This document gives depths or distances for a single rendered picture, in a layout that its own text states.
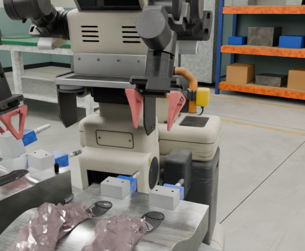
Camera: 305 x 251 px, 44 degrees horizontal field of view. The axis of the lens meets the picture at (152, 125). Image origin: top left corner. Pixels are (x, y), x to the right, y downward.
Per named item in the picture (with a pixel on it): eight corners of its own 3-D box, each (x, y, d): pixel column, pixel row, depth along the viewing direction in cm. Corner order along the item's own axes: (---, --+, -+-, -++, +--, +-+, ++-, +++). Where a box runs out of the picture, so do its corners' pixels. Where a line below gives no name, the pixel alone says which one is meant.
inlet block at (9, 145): (46, 134, 99) (40, 115, 97) (57, 135, 96) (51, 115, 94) (3, 157, 90) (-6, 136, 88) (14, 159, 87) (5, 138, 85)
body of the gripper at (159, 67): (178, 87, 72) (182, 50, 73) (128, 84, 75) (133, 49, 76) (183, 95, 78) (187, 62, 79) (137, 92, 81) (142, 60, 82)
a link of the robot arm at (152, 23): (190, 7, 80) (152, 7, 82) (180, -24, 69) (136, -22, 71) (184, 61, 78) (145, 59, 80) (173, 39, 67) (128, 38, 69)
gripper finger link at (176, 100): (175, 129, 70) (181, 80, 72) (140, 126, 72) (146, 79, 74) (182, 134, 77) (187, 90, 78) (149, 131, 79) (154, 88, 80)
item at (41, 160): (75, 159, 93) (74, 138, 92) (88, 164, 90) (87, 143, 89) (29, 176, 84) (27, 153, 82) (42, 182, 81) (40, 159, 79)
